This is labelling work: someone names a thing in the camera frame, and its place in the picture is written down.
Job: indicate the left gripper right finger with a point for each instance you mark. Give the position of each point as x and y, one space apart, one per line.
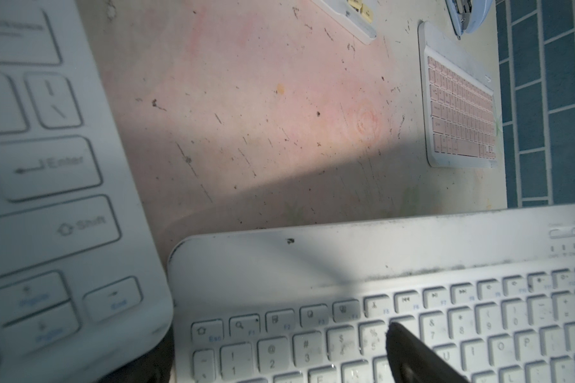
421 359

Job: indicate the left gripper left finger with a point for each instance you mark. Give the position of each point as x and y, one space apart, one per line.
155 366

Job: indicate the white keyboard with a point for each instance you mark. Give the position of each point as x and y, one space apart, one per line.
82 288
491 294

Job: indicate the pink keyboard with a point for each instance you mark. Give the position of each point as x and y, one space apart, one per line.
458 104

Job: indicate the small blue stapler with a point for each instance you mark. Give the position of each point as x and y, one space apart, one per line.
467 15

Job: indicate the yellow keyboard at back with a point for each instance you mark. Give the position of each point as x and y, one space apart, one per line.
359 18

